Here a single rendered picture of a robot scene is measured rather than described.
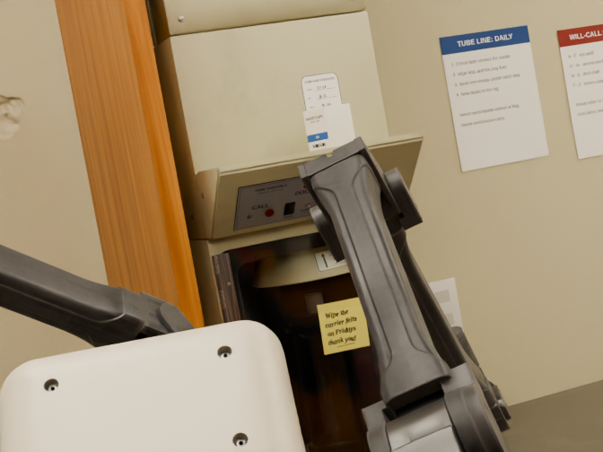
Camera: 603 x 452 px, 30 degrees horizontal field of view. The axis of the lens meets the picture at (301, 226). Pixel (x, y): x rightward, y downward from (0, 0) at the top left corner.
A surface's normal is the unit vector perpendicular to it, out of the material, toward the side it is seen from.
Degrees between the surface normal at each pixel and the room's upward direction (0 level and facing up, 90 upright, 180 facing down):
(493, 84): 90
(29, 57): 90
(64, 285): 57
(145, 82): 90
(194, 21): 90
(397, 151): 135
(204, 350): 48
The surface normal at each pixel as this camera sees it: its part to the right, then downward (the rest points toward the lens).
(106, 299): 0.47, -0.70
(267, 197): 0.37, 0.69
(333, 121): 0.61, -0.07
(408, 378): -0.41, -0.60
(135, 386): -0.05, -0.63
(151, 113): 0.36, -0.01
